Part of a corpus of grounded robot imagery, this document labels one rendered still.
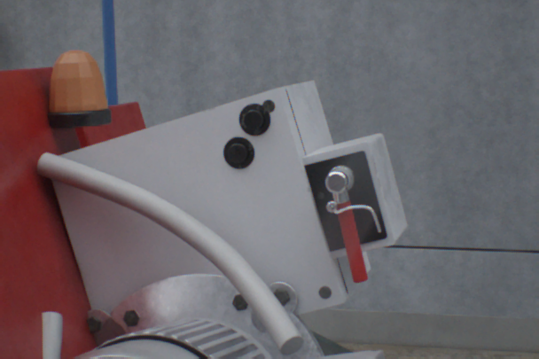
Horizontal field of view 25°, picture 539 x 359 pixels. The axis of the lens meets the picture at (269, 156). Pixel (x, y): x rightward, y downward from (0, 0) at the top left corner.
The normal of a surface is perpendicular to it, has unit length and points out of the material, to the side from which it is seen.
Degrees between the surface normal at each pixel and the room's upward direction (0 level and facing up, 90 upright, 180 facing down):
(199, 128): 90
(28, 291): 70
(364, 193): 90
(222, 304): 81
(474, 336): 90
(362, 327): 90
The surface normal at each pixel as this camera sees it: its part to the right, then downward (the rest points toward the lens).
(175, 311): -0.22, -0.06
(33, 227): 0.92, -0.31
